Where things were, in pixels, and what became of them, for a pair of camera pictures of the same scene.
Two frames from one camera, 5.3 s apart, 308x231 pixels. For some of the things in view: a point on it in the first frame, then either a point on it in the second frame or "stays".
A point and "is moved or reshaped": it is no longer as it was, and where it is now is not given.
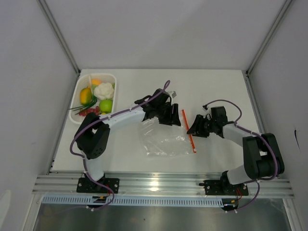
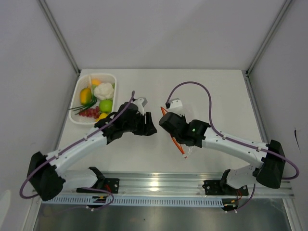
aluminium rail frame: x=148 y=184 stays
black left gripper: x=169 y=121 → x=149 y=129
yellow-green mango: x=86 y=96 stays
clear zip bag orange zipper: x=161 y=139 is moved or reshaped
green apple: x=106 y=106 stays
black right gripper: x=195 y=130 → x=181 y=117
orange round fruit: x=96 y=82 stays
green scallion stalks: x=82 y=108 stays
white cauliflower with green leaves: x=104 y=91 stays
